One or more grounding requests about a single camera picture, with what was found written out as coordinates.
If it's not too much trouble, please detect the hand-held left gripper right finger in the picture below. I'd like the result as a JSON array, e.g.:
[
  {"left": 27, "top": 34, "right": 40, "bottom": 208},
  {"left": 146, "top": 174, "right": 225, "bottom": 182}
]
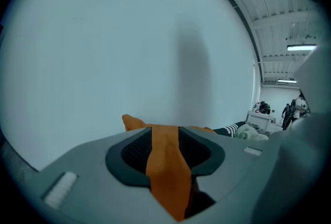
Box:
[{"left": 178, "top": 126, "right": 283, "bottom": 203}]

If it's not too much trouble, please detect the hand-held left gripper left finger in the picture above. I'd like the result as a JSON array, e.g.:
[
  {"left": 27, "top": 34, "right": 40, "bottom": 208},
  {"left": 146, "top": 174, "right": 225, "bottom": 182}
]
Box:
[{"left": 14, "top": 126, "right": 182, "bottom": 224}]

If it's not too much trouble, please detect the black white patterned throw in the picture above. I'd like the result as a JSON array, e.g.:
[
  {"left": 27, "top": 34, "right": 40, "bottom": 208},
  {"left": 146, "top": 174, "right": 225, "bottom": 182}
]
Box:
[{"left": 213, "top": 121, "right": 245, "bottom": 139}]

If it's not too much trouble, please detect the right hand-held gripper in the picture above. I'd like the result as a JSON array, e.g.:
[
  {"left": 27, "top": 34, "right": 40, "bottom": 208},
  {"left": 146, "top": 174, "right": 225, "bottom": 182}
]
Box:
[{"left": 248, "top": 46, "right": 331, "bottom": 224}]

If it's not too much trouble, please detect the orange cushion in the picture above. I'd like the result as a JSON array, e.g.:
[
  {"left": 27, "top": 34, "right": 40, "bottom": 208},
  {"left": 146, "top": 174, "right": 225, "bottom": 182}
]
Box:
[{"left": 122, "top": 114, "right": 218, "bottom": 222}]

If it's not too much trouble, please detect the green fleece blanket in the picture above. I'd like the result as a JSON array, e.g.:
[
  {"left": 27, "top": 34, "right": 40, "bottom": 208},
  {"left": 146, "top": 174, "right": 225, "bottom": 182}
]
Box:
[{"left": 233, "top": 123, "right": 270, "bottom": 141}]

